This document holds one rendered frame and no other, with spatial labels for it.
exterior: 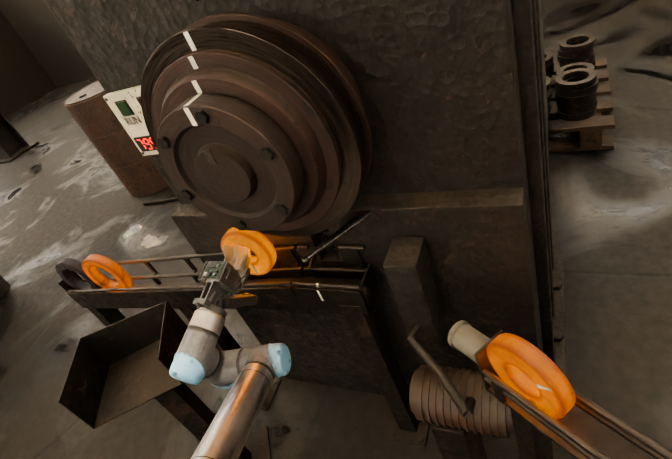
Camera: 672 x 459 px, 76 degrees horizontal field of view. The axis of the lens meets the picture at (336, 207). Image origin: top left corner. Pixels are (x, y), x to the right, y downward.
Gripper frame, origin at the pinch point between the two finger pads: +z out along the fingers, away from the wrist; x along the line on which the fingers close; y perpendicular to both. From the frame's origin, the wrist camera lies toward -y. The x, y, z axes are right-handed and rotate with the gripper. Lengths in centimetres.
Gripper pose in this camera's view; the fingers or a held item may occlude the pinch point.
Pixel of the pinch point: (245, 245)
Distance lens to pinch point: 117.8
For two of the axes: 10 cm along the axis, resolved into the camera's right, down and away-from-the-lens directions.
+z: 2.4, -8.1, 5.3
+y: -4.1, -5.8, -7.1
